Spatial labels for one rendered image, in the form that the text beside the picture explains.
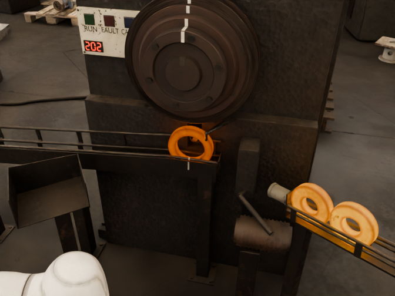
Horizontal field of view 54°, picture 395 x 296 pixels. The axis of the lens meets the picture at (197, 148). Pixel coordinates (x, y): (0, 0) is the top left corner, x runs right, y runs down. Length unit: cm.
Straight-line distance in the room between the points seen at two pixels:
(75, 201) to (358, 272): 144
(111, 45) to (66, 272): 109
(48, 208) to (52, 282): 95
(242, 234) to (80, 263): 97
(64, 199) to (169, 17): 80
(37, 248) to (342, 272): 161
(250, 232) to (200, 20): 80
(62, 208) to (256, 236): 75
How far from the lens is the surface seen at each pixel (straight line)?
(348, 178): 282
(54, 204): 161
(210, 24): 127
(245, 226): 156
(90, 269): 67
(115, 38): 158
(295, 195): 143
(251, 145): 151
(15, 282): 73
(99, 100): 169
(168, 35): 126
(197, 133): 150
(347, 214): 134
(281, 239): 156
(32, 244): 234
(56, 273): 67
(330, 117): 321
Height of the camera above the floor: 162
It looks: 34 degrees down
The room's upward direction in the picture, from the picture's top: 1 degrees clockwise
